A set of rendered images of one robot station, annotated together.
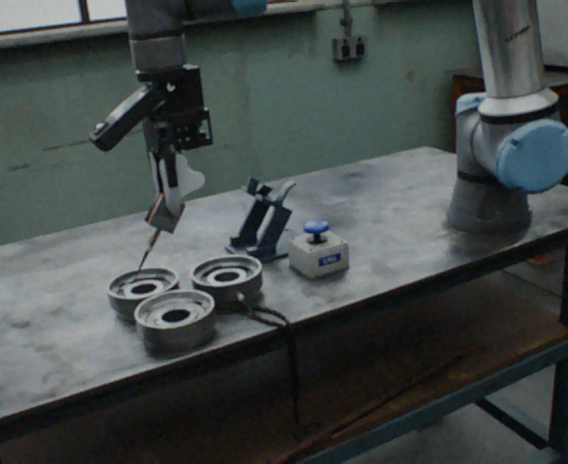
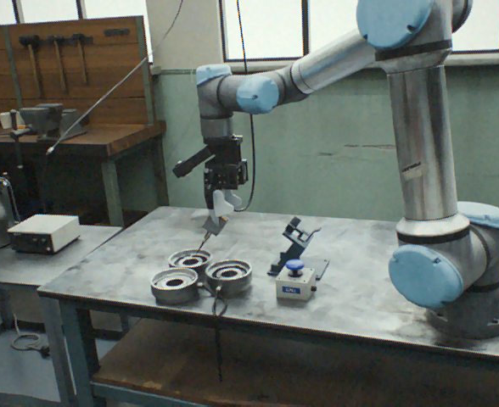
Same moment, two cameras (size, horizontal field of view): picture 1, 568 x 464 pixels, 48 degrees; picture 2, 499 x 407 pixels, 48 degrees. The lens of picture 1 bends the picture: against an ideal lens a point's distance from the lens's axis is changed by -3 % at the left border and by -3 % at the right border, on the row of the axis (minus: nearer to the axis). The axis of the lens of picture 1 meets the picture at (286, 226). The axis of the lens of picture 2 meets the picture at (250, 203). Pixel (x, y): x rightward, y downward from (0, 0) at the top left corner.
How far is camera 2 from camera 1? 0.82 m
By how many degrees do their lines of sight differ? 45
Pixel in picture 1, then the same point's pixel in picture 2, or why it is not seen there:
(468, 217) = not seen: hidden behind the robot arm
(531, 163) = (408, 279)
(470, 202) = not seen: hidden behind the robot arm
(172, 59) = (213, 133)
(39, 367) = (113, 281)
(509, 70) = (405, 195)
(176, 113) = (219, 165)
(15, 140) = (327, 135)
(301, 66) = not seen: outside the picture
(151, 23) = (203, 109)
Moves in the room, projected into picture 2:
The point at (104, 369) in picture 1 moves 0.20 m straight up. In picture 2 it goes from (126, 294) to (114, 212)
